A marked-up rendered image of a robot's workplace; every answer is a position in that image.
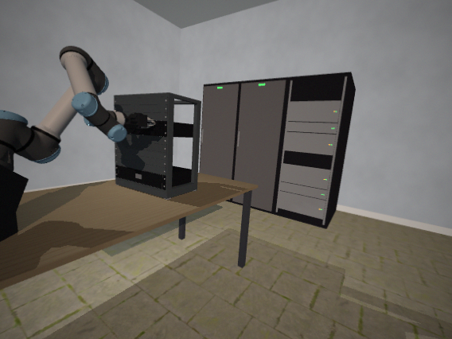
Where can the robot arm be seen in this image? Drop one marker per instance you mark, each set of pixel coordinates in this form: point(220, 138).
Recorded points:
point(40, 143)

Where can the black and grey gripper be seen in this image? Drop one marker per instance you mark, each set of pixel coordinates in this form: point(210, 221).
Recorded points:
point(140, 121)

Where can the dark grey server rack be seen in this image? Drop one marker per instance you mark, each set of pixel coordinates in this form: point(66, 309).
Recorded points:
point(144, 160)

